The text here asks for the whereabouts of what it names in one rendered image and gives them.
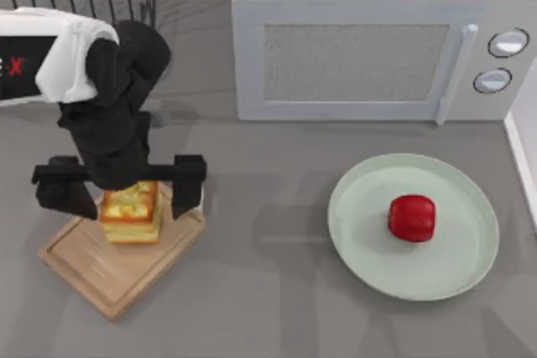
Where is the large microwave knob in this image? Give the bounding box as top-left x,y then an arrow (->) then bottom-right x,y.
487,27 -> 530,58

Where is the yellow toast stack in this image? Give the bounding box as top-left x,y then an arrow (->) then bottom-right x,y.
98,180 -> 163,245

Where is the microwave door handle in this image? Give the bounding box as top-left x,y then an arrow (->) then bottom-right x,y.
435,24 -> 479,126

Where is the pale grey microwave oven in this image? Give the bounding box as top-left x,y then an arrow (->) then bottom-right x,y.
232,0 -> 537,126

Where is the microwave oven door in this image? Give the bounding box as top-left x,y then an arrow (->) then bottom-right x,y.
232,0 -> 483,121

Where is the wooden cutting board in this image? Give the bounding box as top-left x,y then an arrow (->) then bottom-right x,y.
37,181 -> 206,321

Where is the small microwave knob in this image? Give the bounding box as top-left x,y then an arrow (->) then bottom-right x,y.
472,67 -> 514,93

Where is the red apple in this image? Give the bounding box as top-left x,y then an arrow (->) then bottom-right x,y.
387,195 -> 438,244

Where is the pale green plate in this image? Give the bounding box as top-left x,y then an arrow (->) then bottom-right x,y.
327,153 -> 501,303

